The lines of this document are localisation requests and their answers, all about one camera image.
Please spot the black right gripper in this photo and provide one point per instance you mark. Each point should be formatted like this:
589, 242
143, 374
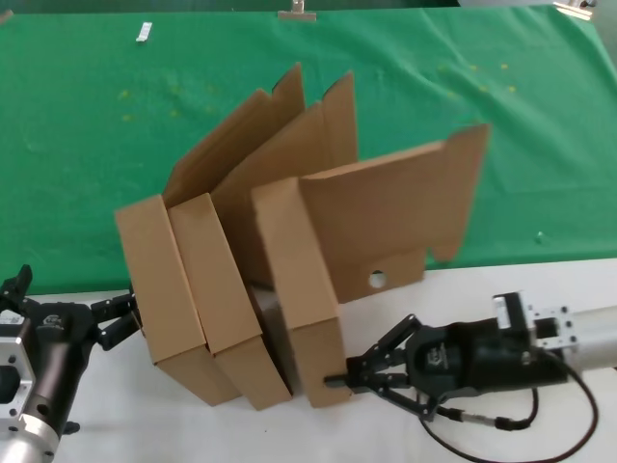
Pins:
463, 359

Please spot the green table cloth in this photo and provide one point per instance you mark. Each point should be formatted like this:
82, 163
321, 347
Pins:
72, 169

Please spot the small pale debris piece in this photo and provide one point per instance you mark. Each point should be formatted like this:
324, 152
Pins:
540, 236

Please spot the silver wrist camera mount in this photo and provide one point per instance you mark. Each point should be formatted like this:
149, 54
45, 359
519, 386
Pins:
14, 366

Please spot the brown cardboard paper box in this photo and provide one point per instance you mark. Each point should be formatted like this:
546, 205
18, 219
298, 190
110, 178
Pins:
376, 226
212, 280
159, 280

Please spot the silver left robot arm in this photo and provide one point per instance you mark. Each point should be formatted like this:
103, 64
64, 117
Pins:
29, 441

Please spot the metal table clamp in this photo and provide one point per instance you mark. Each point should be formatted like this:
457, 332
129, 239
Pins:
573, 9
297, 14

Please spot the small white label strip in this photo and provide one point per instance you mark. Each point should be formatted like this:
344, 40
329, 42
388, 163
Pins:
143, 33

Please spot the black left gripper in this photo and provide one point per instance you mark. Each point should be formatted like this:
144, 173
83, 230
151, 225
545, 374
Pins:
60, 347

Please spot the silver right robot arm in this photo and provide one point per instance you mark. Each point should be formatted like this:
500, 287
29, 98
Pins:
588, 337

